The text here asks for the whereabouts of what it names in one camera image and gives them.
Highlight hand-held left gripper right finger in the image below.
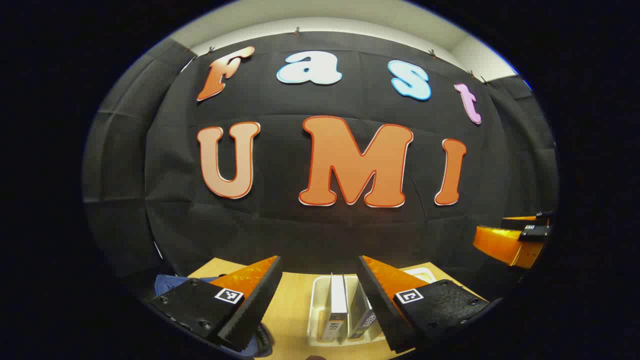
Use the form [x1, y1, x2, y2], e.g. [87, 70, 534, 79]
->
[356, 255, 493, 354]

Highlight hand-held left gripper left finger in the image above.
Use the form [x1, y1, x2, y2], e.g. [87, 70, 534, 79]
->
[147, 255, 284, 352]

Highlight blue cover book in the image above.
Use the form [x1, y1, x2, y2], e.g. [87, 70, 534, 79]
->
[348, 280, 377, 341]

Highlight white spine book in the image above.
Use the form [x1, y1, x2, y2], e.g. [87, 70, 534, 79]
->
[320, 273, 349, 344]

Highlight white bookshelf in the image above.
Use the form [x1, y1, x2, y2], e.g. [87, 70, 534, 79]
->
[307, 266, 437, 347]

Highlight blue schoolbag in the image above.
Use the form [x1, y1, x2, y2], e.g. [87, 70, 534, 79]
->
[154, 274, 274, 359]

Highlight black backdrop cloth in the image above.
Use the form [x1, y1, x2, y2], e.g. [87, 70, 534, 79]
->
[82, 30, 558, 301]

